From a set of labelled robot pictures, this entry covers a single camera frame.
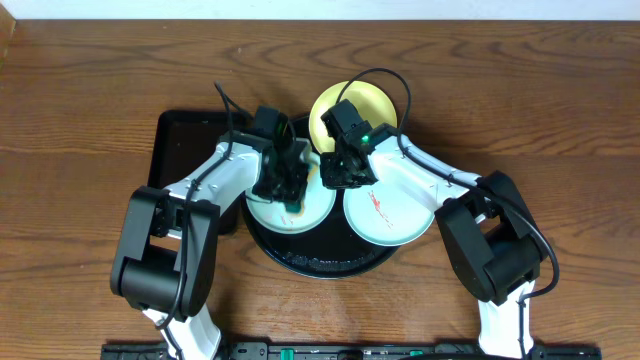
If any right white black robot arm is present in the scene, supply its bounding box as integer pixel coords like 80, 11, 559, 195
321, 100, 549, 359

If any black round tray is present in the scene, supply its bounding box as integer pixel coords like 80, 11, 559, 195
240, 114, 401, 280

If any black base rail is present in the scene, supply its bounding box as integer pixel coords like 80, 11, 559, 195
99, 341, 604, 360

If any light green plate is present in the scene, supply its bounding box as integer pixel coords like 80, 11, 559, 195
245, 152, 337, 235
343, 182, 435, 247

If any right black cable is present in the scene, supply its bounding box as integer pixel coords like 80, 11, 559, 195
335, 67, 561, 359

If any black cable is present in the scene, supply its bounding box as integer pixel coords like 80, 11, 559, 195
335, 67, 561, 359
154, 80, 254, 331

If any black rectangular tray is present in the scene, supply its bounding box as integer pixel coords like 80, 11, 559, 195
147, 109, 249, 236

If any yellow plate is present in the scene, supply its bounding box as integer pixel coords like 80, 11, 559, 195
309, 81, 398, 153

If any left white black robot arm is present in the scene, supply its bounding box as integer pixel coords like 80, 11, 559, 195
110, 106, 311, 359

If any green yellow sponge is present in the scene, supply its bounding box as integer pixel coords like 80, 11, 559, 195
285, 200, 303, 214

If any left black cable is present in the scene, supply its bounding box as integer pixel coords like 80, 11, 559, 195
154, 80, 254, 331

